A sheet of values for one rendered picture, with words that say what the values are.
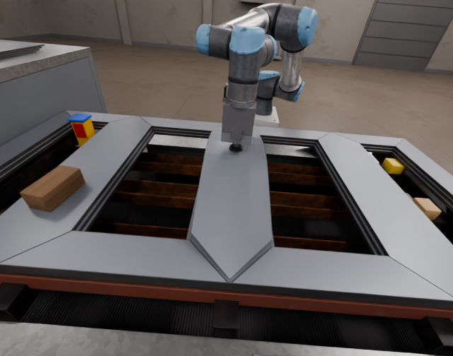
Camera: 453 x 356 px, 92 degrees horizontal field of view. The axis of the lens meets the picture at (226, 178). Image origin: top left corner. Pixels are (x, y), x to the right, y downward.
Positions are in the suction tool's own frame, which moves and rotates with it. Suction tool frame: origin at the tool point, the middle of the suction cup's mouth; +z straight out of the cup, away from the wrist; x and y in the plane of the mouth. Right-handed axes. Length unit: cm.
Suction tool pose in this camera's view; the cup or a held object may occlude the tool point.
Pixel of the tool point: (235, 152)
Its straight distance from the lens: 67.6
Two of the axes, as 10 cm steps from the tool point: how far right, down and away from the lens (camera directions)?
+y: 9.8, 1.5, -0.9
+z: -0.7, 7.9, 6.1
